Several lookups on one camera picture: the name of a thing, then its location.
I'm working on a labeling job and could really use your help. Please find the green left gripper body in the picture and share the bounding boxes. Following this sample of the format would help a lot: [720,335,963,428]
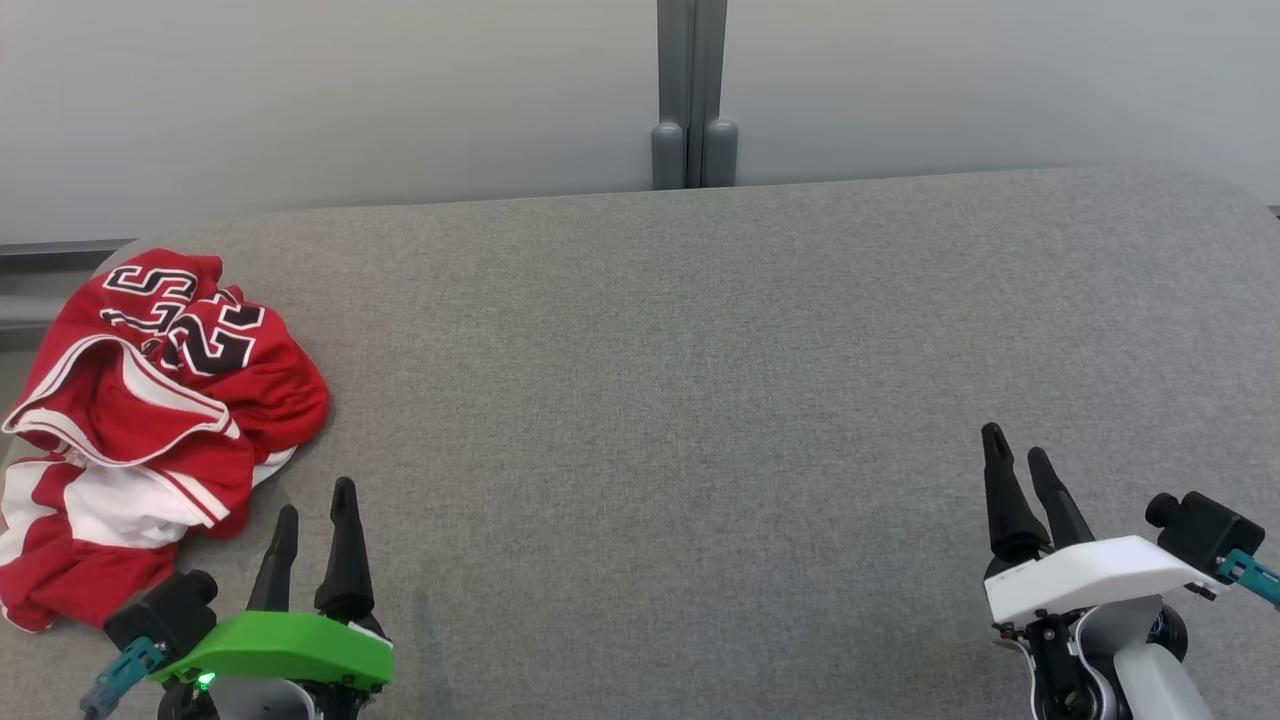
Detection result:
[150,590,396,693]

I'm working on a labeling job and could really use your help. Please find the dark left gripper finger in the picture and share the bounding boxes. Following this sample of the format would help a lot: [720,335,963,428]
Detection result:
[315,477,377,621]
[247,505,299,613]

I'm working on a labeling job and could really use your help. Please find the grey partition post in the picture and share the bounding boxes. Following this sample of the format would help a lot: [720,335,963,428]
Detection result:
[652,0,740,191]

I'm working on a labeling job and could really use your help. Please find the red shorts white stripes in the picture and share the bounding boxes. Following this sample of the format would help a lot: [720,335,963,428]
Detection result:
[0,450,301,634]

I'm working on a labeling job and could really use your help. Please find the teal plug camera cable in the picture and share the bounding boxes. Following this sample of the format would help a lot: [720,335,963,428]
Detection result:
[1217,549,1280,608]
[80,638,167,720]

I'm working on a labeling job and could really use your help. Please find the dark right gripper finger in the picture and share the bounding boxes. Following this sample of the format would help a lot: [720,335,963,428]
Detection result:
[1027,446,1097,550]
[983,422,1052,564]

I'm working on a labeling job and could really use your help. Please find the red basketball jersey white sleeves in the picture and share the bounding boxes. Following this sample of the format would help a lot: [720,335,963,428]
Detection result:
[2,248,331,541]

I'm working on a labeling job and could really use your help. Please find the grey wall base rail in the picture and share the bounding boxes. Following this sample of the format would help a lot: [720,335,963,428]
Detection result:
[0,238,136,351]

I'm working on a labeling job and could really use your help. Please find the teal plug left camera cable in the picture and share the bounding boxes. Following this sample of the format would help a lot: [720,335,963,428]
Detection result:
[80,638,167,720]

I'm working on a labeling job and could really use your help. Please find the teal plug right camera cable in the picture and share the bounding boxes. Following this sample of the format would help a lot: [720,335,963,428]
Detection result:
[1217,549,1280,608]

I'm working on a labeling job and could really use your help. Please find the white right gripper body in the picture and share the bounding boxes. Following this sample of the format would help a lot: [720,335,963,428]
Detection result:
[985,535,1226,720]

